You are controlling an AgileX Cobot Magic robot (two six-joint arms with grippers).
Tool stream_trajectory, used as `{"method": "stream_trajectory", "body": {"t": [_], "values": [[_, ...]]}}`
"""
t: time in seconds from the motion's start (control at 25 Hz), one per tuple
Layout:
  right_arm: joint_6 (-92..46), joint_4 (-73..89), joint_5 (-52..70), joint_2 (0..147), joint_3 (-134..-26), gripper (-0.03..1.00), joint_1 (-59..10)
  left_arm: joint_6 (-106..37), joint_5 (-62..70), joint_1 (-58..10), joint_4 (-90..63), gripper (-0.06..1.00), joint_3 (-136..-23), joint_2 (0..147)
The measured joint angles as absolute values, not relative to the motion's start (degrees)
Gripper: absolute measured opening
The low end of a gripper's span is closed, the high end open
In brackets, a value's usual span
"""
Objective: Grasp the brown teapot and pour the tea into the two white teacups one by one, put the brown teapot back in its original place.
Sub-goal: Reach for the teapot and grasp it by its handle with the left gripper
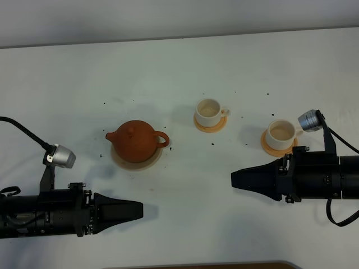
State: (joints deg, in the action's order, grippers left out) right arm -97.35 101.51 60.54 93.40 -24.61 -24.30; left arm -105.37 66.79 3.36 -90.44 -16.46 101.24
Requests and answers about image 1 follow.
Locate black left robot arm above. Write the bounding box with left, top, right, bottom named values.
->
left=1, top=183, right=144, bottom=238

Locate round beige teapot tray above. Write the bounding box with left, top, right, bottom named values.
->
left=111, top=145, right=162, bottom=171

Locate black right camera cable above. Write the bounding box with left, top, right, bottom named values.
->
left=325, top=127, right=359, bottom=228

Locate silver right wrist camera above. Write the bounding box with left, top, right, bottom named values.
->
left=298, top=109, right=323, bottom=132

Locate brown clay teapot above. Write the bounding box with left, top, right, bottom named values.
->
left=105, top=120, right=170, bottom=163

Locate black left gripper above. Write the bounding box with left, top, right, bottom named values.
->
left=38, top=183, right=144, bottom=237

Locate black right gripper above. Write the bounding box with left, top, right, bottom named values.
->
left=231, top=146, right=341, bottom=202

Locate white teacup far right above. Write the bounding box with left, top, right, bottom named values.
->
left=265, top=119, right=303, bottom=150

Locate orange coaster under near cup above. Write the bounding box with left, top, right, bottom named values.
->
left=194, top=115, right=227, bottom=133

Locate orange coaster under right cup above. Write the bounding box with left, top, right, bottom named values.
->
left=260, top=131, right=298, bottom=157

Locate white teacup near teapot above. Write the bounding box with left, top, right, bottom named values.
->
left=195, top=99, right=231, bottom=127

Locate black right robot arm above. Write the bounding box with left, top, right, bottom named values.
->
left=231, top=146, right=358, bottom=203

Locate orange coaster under cup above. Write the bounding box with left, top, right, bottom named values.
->
left=260, top=131, right=298, bottom=157
left=194, top=115, right=227, bottom=133

